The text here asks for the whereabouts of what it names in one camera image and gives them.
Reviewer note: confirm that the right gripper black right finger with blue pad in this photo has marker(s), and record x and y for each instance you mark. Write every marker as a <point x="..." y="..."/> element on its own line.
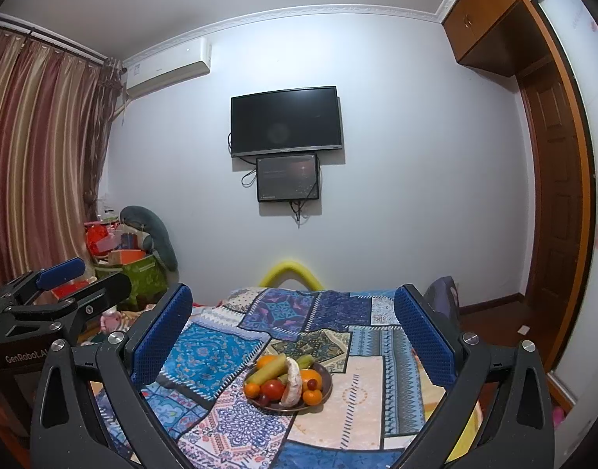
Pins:
<point x="518" y="431"/>

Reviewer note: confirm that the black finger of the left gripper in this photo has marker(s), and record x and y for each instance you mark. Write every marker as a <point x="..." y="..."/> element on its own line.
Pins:
<point x="84" y="305"/>

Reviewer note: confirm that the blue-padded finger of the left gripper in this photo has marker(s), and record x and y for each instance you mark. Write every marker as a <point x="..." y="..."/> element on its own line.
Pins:
<point x="59" y="273"/>

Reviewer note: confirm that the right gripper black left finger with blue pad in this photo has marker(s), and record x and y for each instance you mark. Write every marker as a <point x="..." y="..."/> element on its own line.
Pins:
<point x="67" y="430"/>

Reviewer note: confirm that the small orange tangerine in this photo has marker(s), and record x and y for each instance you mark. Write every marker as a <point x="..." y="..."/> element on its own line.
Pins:
<point x="252" y="390"/>

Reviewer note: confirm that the red tomato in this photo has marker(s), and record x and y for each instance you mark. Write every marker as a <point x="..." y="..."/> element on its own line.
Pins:
<point x="273" y="389"/>

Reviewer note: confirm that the red box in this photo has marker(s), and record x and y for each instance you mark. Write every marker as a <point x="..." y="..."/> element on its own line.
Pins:
<point x="69" y="288"/>

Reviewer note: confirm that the pink plush toy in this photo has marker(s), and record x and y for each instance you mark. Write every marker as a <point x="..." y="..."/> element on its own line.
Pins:
<point x="111" y="320"/>

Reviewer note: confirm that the green storage box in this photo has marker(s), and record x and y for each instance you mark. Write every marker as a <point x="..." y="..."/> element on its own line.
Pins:
<point x="148" y="282"/>

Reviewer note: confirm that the grey shark plush toy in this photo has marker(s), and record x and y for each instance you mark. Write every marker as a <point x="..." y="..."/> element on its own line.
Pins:
<point x="157" y="240"/>

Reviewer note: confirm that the blue patchwork bedspread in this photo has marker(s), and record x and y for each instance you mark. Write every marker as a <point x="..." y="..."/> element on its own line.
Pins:
<point x="380" y="399"/>

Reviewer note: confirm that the dark blue pillow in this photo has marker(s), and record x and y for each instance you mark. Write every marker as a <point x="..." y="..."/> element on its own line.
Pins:
<point x="443" y="299"/>

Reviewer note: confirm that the striped red-beige curtain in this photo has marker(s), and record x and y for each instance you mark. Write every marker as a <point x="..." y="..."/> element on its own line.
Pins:
<point x="56" y="110"/>

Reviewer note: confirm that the dark brown round plate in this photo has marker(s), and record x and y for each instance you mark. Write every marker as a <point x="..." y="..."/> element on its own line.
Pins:
<point x="275" y="407"/>

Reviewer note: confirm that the large orange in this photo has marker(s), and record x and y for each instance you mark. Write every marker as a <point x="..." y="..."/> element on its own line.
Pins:
<point x="307" y="374"/>

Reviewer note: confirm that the yellow foam bed bumper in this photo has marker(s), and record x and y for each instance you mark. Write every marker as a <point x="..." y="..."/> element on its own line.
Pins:
<point x="291" y="269"/>

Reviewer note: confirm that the white air conditioner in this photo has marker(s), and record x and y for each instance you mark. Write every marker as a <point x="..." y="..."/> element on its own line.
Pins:
<point x="168" y="67"/>

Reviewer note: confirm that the brown wooden wardrobe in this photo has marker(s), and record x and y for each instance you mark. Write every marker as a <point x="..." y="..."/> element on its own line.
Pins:
<point x="514" y="38"/>

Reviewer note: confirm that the small black wall screen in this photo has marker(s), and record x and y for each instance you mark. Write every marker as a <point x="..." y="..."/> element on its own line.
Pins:
<point x="287" y="178"/>

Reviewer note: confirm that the wall-mounted black television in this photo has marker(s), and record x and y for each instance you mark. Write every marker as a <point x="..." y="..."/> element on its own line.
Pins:
<point x="273" y="122"/>

